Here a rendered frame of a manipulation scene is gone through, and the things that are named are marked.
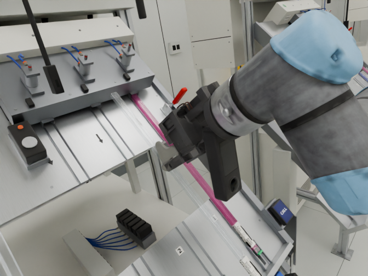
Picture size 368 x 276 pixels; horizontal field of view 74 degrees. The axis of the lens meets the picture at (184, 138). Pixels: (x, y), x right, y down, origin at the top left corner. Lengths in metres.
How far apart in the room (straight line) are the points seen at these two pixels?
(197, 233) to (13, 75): 0.49
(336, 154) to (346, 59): 0.08
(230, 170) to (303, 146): 0.14
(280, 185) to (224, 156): 0.59
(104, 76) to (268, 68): 0.44
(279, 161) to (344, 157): 0.63
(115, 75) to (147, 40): 2.07
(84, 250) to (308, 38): 0.79
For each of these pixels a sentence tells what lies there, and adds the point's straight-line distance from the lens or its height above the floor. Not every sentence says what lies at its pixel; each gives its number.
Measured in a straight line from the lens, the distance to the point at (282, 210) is 0.65.
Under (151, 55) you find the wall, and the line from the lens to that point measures 2.70.
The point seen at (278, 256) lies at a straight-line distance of 0.64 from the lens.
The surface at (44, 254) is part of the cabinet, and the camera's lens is 1.02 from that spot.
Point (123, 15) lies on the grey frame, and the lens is 0.84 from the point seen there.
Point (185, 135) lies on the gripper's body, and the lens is 0.37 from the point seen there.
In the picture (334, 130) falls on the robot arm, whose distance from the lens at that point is 0.26.
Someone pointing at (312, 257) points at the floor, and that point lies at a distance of 1.64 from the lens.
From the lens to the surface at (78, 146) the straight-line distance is 0.57.
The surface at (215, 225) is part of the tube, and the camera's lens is 0.48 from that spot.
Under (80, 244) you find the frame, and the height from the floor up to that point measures 0.66.
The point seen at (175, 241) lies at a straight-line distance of 0.53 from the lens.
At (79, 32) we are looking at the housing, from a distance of 0.70.
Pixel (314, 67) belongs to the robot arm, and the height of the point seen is 1.17.
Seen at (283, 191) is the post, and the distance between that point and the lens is 0.94.
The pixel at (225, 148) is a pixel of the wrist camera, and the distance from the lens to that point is 0.36.
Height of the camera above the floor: 1.21
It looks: 22 degrees down
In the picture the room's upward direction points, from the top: 10 degrees counter-clockwise
